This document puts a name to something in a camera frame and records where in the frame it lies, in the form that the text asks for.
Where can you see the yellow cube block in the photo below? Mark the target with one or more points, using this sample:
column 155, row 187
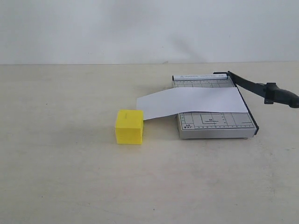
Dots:
column 129, row 127

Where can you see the white paper sheet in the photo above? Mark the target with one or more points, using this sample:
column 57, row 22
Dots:
column 190, row 99

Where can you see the black cutter blade arm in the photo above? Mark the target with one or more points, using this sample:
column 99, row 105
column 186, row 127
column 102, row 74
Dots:
column 269, row 91

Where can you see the grey paper cutter base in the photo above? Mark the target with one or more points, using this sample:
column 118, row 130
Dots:
column 212, row 125

